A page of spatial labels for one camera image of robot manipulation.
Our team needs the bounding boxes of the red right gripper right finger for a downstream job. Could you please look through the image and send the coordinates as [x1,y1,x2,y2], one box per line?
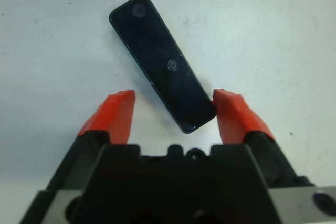
[212,88,315,189]

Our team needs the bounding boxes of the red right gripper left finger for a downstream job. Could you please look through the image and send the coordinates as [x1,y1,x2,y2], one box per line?
[46,89,136,192]

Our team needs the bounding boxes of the slim black camera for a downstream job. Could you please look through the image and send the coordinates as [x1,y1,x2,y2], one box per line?
[108,0,218,134]

